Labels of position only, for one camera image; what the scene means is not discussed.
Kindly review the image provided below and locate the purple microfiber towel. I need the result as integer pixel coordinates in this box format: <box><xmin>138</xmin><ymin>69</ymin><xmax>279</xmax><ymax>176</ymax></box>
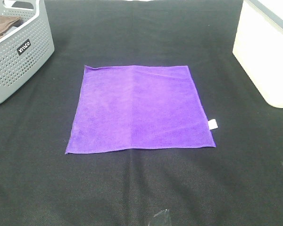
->
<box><xmin>66</xmin><ymin>65</ymin><xmax>216</xmax><ymax>154</ymax></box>

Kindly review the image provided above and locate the black table cloth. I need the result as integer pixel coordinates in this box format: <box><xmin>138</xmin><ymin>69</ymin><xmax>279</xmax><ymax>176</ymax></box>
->
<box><xmin>0</xmin><ymin>0</ymin><xmax>283</xmax><ymax>226</ymax></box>

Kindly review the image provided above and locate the grey perforated plastic basket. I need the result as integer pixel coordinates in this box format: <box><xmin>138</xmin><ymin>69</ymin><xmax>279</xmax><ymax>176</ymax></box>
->
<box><xmin>0</xmin><ymin>0</ymin><xmax>54</xmax><ymax>104</ymax></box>

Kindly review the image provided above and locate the white plastic bin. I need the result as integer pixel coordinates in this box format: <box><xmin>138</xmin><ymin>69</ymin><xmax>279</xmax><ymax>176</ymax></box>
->
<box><xmin>233</xmin><ymin>0</ymin><xmax>283</xmax><ymax>108</ymax></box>

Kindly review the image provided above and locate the brown folded towel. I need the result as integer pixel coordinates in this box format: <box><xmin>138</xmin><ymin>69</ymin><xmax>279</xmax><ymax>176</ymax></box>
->
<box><xmin>0</xmin><ymin>16</ymin><xmax>21</xmax><ymax>38</ymax></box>

